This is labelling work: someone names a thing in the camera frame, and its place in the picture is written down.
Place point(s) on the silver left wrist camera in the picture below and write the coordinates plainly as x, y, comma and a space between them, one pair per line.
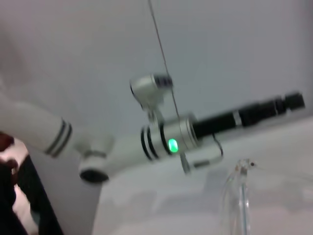
146, 89

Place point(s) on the man with dark hair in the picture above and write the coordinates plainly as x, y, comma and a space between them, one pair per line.
5, 140

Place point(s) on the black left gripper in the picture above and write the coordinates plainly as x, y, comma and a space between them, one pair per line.
220, 122

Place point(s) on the clear white glasses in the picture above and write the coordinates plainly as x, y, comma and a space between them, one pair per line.
240, 186

